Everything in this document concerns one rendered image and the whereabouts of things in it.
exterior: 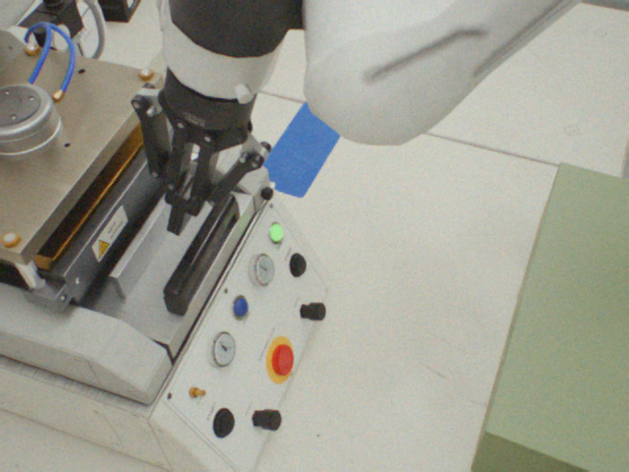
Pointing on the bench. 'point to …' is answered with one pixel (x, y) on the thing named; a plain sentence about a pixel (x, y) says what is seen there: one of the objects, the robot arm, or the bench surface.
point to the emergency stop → (282, 360)
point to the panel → (248, 345)
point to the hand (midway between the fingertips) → (183, 206)
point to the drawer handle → (199, 255)
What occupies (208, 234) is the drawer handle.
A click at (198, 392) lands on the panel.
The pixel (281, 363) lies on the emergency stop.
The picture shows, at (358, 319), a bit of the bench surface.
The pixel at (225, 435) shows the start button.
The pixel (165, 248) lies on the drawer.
